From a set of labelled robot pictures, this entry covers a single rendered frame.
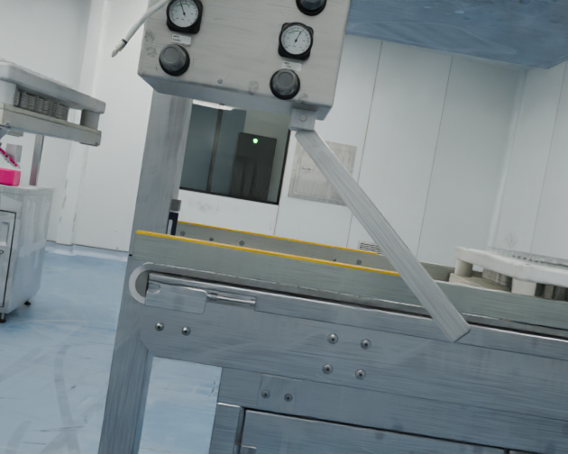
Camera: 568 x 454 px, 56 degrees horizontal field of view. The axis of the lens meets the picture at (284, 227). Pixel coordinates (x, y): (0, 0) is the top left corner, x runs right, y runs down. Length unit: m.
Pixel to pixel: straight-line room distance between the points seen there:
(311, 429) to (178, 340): 0.21
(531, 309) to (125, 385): 0.66
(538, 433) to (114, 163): 5.51
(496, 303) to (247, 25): 0.43
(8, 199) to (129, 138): 2.89
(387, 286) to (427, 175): 5.83
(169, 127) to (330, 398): 0.51
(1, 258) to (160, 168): 2.43
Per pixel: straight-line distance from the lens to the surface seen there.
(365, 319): 0.66
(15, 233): 3.28
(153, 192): 0.94
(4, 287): 3.33
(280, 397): 0.72
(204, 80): 0.62
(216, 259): 0.64
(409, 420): 0.75
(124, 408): 1.02
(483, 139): 6.79
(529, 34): 0.95
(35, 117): 0.76
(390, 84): 6.40
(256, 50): 0.62
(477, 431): 0.79
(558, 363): 0.75
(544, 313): 0.72
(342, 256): 0.92
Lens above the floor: 0.94
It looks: 3 degrees down
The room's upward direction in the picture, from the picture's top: 9 degrees clockwise
